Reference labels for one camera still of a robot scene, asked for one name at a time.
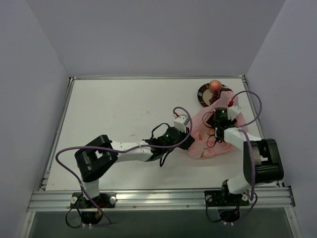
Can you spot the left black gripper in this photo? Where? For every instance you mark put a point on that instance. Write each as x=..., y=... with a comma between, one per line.
x=186, y=141

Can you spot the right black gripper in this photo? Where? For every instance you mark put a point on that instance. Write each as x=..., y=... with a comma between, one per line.
x=211, y=121

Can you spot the pink plastic bag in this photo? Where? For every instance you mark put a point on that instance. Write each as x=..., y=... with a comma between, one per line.
x=205, y=145

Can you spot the fake red grape bunch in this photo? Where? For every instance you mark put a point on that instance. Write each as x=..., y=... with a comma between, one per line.
x=215, y=96

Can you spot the fake peach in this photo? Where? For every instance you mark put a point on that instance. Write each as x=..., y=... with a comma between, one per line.
x=215, y=85

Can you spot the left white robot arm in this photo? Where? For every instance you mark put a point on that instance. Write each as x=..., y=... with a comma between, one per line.
x=97, y=157

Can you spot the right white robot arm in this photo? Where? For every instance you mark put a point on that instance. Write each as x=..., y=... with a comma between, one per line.
x=261, y=158

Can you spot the black rimmed plate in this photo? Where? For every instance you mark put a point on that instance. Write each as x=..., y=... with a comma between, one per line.
x=204, y=94

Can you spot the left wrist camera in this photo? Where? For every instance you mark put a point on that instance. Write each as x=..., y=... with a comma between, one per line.
x=180, y=122

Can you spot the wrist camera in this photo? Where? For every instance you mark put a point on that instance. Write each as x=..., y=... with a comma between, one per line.
x=180, y=122
x=233, y=110

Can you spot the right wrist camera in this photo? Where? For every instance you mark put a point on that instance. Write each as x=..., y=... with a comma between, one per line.
x=233, y=110

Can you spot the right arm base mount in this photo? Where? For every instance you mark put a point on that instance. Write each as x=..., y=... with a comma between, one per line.
x=228, y=205

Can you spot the aluminium front rail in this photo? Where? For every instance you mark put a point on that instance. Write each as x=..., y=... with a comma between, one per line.
x=145, y=200

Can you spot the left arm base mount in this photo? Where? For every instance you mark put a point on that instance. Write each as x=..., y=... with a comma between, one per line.
x=91, y=214

